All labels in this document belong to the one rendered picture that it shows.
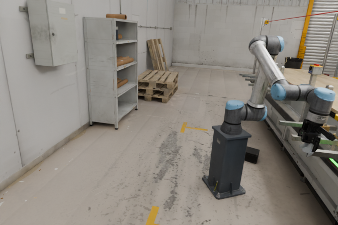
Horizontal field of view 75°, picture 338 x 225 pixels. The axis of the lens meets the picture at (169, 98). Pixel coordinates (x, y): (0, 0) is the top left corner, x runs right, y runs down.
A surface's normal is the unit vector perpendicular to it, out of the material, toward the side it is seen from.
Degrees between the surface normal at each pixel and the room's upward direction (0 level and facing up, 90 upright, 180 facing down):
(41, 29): 90
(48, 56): 90
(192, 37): 90
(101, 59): 90
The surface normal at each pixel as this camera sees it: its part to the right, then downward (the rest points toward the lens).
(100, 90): -0.21, 0.29
